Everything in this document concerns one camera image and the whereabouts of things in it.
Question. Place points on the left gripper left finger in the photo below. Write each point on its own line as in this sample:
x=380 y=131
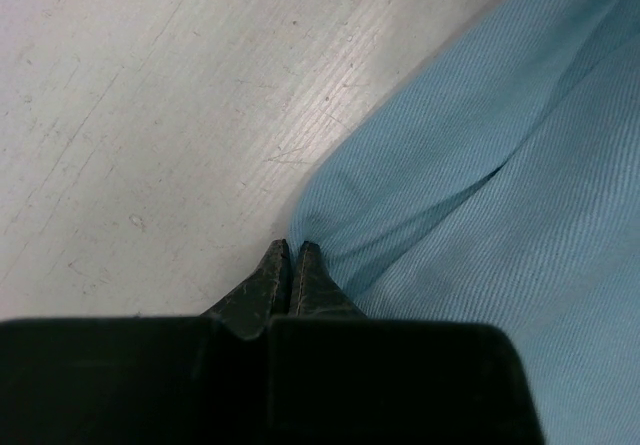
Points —
x=154 y=380

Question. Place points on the light blue trousers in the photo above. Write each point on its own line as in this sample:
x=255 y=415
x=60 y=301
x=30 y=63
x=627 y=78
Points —
x=501 y=186

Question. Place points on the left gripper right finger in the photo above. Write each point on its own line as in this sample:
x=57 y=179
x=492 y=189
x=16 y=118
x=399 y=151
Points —
x=337 y=377

